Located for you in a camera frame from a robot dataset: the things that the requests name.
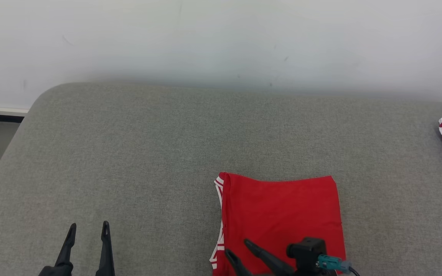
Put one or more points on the red white basketball jersey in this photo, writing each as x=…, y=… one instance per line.
x=282, y=211

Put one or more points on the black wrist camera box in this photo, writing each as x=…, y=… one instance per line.
x=307, y=251

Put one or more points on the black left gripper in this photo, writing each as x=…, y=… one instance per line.
x=56, y=271

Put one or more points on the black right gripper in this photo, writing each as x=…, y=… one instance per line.
x=313, y=273

